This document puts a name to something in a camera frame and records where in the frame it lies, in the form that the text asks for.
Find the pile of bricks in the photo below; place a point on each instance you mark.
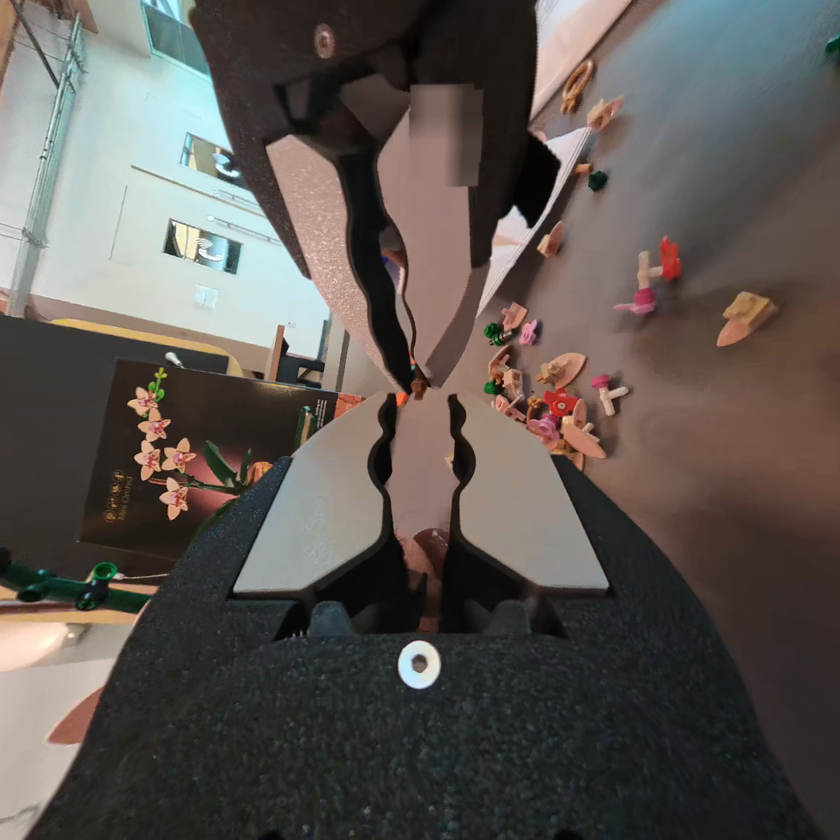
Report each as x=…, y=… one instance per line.
x=564, y=367

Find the orchid instruction booklet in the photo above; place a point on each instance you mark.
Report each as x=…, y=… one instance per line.
x=571, y=39

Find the black orchid set box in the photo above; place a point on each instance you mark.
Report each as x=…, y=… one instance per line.
x=216, y=426

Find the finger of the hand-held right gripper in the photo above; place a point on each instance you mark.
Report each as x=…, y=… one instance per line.
x=446, y=275
x=315, y=216

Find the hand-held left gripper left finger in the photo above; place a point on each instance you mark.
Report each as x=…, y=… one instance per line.
x=315, y=518

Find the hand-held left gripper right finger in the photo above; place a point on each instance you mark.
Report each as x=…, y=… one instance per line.
x=525, y=518

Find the small brick orchid flower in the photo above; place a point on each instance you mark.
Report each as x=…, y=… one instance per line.
x=420, y=387

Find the grey desk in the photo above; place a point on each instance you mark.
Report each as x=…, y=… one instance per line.
x=722, y=459

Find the brick orchid model in pot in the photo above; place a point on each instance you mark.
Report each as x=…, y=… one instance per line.
x=39, y=581

